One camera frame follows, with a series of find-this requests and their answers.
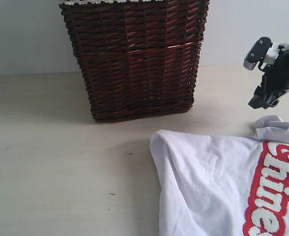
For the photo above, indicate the white t-shirt with red lettering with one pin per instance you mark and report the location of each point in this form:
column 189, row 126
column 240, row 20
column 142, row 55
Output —
column 224, row 185

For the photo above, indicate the dark brown wicker basket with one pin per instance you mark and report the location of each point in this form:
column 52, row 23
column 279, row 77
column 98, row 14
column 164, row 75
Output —
column 138, row 59

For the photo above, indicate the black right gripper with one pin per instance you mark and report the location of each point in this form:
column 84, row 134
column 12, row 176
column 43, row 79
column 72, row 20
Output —
column 274, row 84

